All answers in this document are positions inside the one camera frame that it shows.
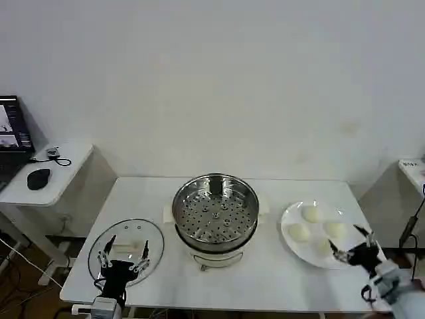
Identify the white steamed bun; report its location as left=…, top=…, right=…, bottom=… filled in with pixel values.
left=288, top=223, right=311, bottom=243
left=323, top=221, right=347, bottom=239
left=313, top=237, right=333, bottom=257
left=300, top=205, right=325, bottom=224

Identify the white electric cooking pot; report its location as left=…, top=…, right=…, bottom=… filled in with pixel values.
left=161, top=195, right=270, bottom=272

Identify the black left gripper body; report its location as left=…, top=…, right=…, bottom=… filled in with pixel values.
left=101, top=261, right=135, bottom=299

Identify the black hanging cable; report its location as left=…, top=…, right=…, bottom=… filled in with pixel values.
left=399, top=184, right=425, bottom=283

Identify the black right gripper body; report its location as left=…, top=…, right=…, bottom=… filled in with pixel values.
left=348, top=244, right=382, bottom=272

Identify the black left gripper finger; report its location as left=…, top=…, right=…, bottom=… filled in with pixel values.
left=130, top=240, right=151, bottom=272
left=97, top=235, right=117, bottom=268

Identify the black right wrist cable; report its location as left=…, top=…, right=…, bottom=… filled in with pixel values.
left=361, top=283, right=380, bottom=304

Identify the black computer mouse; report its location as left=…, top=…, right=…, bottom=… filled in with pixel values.
left=27, top=168, right=51, bottom=190

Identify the round glass lid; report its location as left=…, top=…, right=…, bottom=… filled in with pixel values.
left=88, top=218, right=166, bottom=288

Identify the white floor cable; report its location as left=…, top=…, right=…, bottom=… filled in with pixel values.
left=0, top=237, right=64, bottom=290

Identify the white side table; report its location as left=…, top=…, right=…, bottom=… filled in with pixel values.
left=0, top=142, right=94, bottom=286

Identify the steel perforated steamer basket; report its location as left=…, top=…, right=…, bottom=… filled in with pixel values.
left=171, top=172, right=260, bottom=253

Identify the thin black device cable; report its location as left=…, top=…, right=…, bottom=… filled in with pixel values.
left=28, top=155, right=72, bottom=167

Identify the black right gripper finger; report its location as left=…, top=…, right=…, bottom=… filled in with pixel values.
left=327, top=239, right=355, bottom=265
left=353, top=225, right=378, bottom=249

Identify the black laptop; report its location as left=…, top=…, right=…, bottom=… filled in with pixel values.
left=0, top=95, right=37, bottom=192

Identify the white round plate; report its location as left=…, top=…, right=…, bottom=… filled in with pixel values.
left=280, top=200, right=373, bottom=270

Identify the white table with label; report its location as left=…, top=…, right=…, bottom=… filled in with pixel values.
left=398, top=158, right=425, bottom=197

